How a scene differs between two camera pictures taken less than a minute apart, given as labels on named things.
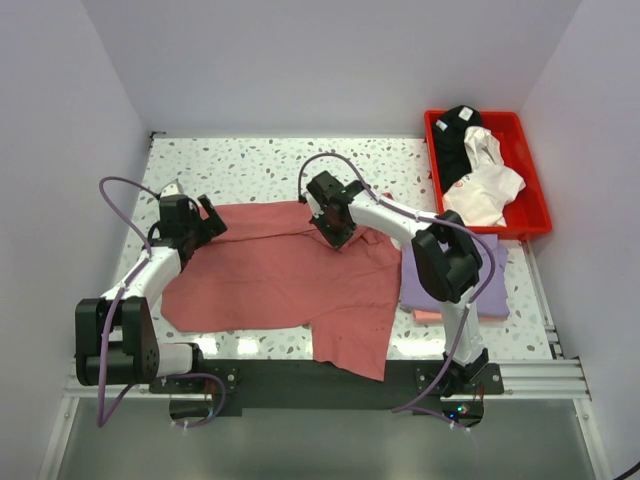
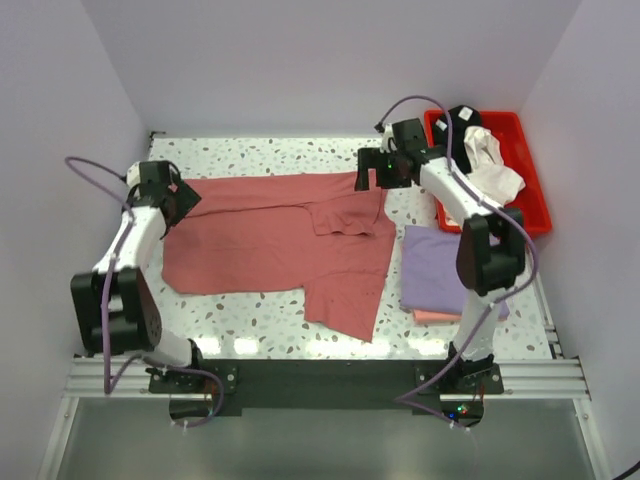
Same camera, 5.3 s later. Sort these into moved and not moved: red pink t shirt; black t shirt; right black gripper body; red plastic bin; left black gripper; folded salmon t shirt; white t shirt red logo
Moved: left black gripper; red pink t shirt; right black gripper body
Not moved: white t shirt red logo; red plastic bin; folded salmon t shirt; black t shirt
